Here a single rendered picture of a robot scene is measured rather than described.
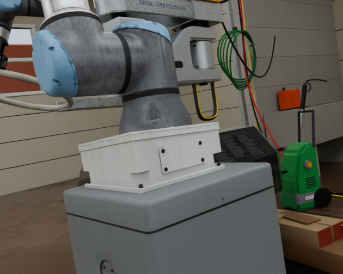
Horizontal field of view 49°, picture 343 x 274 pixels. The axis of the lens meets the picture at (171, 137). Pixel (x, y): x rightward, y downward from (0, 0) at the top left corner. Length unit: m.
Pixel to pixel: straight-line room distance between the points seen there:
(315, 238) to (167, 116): 1.62
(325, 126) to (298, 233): 2.82
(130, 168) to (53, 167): 7.54
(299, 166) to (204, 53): 1.44
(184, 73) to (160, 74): 1.49
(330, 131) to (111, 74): 4.49
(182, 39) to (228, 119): 6.18
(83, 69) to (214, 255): 0.49
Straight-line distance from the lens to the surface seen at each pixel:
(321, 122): 5.03
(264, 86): 5.24
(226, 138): 2.33
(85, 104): 1.97
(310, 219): 2.51
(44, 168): 8.29
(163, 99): 0.92
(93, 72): 0.86
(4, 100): 2.08
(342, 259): 2.29
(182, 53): 2.45
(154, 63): 0.93
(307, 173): 3.58
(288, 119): 4.90
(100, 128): 8.90
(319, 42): 6.58
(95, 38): 0.89
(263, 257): 0.98
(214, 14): 2.75
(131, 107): 0.93
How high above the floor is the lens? 1.00
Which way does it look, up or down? 3 degrees down
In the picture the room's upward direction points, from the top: 9 degrees counter-clockwise
